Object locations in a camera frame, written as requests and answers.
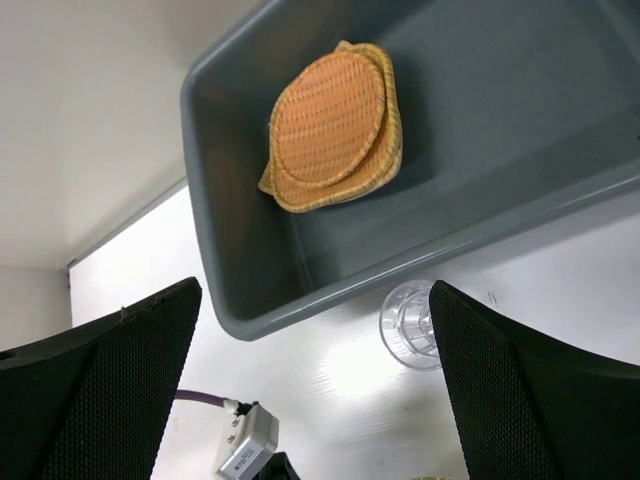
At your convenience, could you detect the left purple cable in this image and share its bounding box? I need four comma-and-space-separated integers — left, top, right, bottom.
173, 388, 236, 412

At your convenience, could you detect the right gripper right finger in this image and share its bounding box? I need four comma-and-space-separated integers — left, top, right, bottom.
429, 281, 639, 479

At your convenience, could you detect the rounded square woven dish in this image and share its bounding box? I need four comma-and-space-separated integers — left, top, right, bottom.
258, 40, 403, 213

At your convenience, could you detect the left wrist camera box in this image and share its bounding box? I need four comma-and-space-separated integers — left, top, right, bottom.
213, 403, 280, 480

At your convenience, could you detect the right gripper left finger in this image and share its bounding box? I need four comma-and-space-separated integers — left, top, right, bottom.
1, 277, 202, 479

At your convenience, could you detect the round orange woven dish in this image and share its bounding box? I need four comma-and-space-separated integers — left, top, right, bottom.
269, 51, 385, 188

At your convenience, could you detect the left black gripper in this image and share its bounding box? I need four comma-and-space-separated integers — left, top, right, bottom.
252, 452, 300, 480

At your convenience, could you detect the clear plastic cup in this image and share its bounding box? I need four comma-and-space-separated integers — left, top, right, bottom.
378, 279, 441, 371

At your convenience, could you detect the grey plastic bin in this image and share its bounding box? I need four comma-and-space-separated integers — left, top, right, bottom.
181, 1, 639, 341

